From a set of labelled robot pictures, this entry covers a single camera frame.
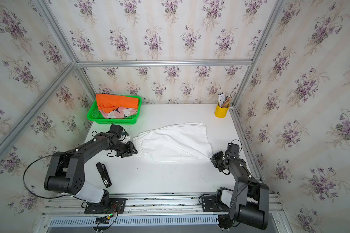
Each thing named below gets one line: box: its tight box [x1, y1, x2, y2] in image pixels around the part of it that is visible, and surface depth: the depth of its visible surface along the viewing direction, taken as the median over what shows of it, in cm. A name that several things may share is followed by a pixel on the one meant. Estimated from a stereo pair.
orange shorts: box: [96, 93, 140, 114], surface depth 111 cm
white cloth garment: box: [132, 121, 213, 163], surface depth 95 cm
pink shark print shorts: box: [98, 106, 138, 119], surface depth 113 cm
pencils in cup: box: [217, 92, 234, 108], surface depth 107 cm
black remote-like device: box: [96, 162, 113, 188], surface depth 81 cm
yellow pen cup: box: [214, 104, 230, 119], surface depth 110 cm
